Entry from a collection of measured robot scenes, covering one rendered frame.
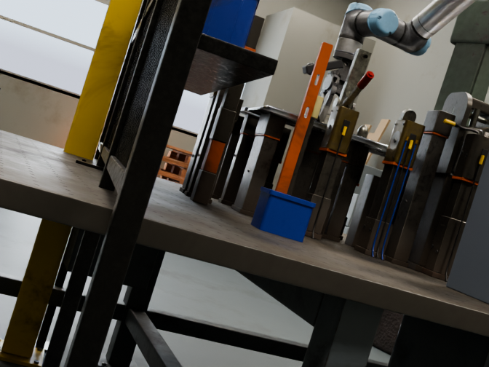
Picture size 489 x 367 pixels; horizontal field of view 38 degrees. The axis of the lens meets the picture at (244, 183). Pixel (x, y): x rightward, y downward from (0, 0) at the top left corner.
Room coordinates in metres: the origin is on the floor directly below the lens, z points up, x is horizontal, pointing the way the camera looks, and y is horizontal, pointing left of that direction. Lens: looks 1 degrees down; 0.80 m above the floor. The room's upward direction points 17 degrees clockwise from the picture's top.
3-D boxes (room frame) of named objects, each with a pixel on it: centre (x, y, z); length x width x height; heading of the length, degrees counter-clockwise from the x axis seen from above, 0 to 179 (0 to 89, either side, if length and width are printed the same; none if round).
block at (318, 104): (1.93, -0.11, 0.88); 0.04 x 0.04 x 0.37; 13
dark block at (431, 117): (1.92, -0.45, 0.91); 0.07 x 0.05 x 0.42; 13
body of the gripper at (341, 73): (2.13, -0.18, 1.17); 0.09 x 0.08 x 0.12; 103
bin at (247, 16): (1.60, 0.17, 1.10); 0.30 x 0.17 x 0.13; 4
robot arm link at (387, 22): (2.04, -0.24, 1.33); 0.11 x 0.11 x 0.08; 28
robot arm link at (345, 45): (2.13, -0.17, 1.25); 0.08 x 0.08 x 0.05
